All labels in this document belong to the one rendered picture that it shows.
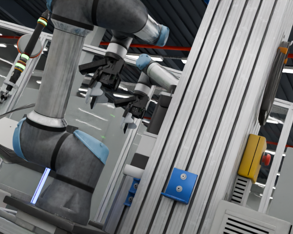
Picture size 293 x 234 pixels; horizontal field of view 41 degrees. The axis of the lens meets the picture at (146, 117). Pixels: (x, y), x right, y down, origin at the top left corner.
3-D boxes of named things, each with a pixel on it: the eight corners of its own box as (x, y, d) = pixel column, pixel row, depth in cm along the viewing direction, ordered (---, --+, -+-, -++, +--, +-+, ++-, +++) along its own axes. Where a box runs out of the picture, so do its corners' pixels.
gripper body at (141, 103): (139, 116, 190) (148, 94, 193) (123, 111, 193) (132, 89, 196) (142, 121, 198) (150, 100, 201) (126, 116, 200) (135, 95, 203)
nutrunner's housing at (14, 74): (3, 89, 183) (44, 7, 194) (11, 93, 184) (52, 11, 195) (4, 87, 179) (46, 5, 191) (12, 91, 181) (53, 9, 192)
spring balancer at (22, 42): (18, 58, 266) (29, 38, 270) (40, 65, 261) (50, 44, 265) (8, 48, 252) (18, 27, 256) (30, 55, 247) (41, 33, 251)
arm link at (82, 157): (90, 186, 102) (109, 139, 106) (44, 168, 105) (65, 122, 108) (99, 191, 114) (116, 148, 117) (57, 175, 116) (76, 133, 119)
